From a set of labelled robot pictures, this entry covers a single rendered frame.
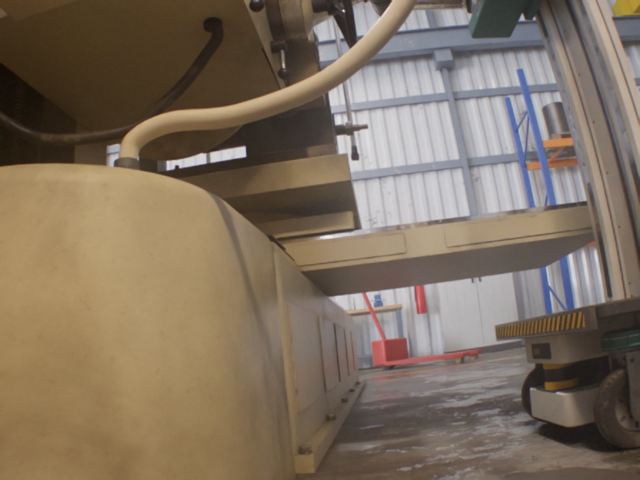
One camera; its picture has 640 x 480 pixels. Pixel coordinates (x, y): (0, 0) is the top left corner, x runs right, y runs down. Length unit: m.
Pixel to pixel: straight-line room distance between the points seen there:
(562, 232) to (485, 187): 7.28
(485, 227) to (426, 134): 7.53
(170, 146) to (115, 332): 1.12
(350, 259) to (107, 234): 1.24
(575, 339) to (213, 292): 0.82
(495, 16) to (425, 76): 8.07
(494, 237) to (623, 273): 0.55
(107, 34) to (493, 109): 8.89
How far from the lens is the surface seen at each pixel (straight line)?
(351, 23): 1.45
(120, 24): 1.27
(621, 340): 1.15
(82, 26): 1.28
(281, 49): 1.48
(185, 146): 1.76
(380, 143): 9.34
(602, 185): 1.64
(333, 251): 1.88
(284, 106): 0.83
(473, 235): 1.90
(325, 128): 1.89
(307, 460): 1.34
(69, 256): 0.74
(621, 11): 11.27
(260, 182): 1.80
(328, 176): 1.77
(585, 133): 1.67
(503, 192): 9.28
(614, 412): 1.17
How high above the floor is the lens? 0.30
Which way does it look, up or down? 13 degrees up
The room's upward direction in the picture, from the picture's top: 6 degrees counter-clockwise
